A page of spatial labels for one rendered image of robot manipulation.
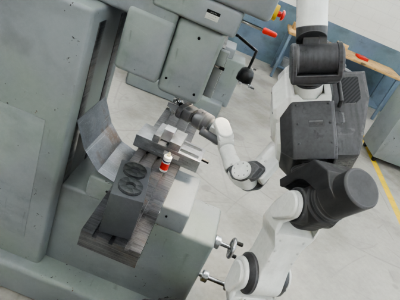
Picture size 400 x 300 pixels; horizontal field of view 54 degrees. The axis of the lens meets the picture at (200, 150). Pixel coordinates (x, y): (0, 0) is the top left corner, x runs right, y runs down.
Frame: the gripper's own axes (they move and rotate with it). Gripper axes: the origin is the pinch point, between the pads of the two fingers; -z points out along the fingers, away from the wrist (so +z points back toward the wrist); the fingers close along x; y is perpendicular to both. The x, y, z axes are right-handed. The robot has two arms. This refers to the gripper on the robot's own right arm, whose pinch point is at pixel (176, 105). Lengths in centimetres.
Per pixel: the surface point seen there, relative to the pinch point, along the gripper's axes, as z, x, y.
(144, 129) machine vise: -17.1, -11.2, 26.3
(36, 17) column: -47, 40, -21
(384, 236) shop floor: 159, -241, 125
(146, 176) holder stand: 13.8, 35.7, 14.9
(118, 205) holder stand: 15, 52, 19
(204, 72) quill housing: 9.7, 7.3, -22.4
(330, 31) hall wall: -42, -670, 18
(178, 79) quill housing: 1.5, 10.1, -15.6
